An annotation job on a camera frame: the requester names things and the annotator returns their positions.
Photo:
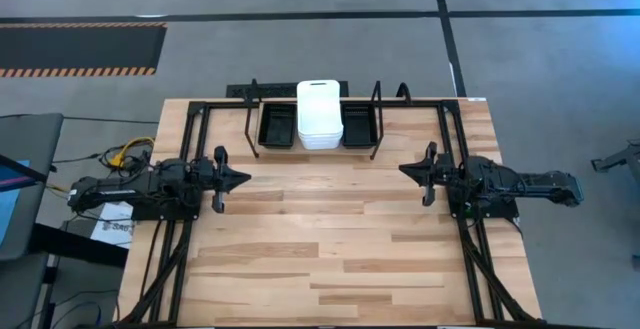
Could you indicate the blue screen device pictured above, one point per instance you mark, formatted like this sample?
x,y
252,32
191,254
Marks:
x,y
10,204

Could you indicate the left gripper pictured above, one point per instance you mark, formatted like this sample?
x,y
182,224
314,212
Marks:
x,y
220,201

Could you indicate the black aluminium table frame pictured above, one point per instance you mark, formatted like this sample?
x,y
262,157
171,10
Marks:
x,y
225,104

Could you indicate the black floor beam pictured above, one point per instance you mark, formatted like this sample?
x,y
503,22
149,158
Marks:
x,y
75,246

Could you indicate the black hazard-striped floor mat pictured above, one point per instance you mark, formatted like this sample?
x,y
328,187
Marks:
x,y
75,49

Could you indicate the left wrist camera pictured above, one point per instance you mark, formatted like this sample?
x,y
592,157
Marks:
x,y
207,179

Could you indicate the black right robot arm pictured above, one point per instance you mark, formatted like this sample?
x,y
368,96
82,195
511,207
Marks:
x,y
525,184

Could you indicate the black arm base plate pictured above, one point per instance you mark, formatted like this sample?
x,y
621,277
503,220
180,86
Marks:
x,y
500,211
150,214

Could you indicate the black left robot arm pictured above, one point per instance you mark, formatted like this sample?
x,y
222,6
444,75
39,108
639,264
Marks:
x,y
125,189

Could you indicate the black metal shelf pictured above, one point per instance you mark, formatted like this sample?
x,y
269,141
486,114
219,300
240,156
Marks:
x,y
285,152

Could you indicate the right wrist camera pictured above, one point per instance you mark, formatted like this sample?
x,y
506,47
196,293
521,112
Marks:
x,y
443,173

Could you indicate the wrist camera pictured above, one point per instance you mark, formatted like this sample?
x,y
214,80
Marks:
x,y
443,173
207,179

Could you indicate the white printed paper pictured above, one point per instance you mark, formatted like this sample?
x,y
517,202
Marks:
x,y
112,229

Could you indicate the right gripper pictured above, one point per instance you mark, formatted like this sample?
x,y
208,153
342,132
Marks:
x,y
430,194

